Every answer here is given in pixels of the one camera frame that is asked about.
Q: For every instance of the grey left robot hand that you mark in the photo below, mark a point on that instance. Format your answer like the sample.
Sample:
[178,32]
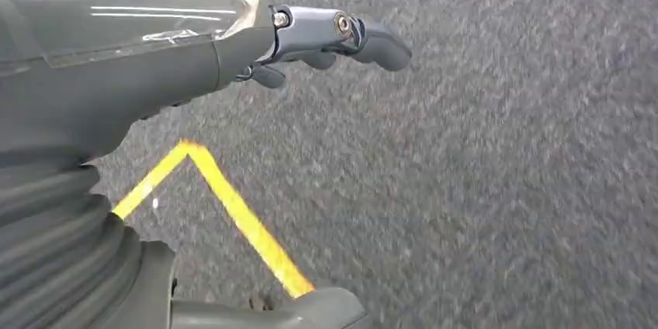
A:
[128,44]

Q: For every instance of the ribbed grey left robot arm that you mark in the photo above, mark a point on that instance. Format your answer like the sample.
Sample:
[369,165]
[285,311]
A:
[51,244]

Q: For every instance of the yellow floor tape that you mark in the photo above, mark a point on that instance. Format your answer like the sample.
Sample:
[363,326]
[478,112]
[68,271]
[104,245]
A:
[241,213]

